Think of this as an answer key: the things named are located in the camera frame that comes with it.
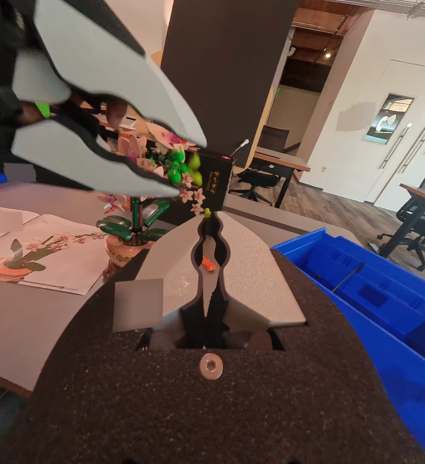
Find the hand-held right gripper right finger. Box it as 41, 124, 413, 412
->
205, 211, 306, 349

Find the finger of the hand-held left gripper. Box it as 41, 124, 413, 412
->
12, 0, 208, 148
10, 115, 181, 199

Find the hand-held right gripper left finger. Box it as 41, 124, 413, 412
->
134, 211, 209, 349

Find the toy brick orchid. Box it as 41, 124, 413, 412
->
96, 121, 207, 280

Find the green toy brick bud stem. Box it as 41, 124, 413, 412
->
166, 150, 204, 186

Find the person's left hand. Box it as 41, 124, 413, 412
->
18, 99, 129, 130

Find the black product box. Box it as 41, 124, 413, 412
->
144, 147, 235, 218

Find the black office chair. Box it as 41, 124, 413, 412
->
377, 165, 425, 272
239, 167, 283, 206

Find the thin black rod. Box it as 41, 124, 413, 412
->
333, 263, 365, 292

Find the orchid instruction booklet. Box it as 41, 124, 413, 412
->
0, 203, 114, 296

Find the dark brown pillar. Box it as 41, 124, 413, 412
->
161, 0, 300, 171

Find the dark brown armchair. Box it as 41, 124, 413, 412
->
259, 125, 290, 153

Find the door window sign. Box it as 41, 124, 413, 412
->
365, 93, 415, 145

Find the metal door handle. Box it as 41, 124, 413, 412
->
399, 127, 425, 174
379, 123, 413, 170

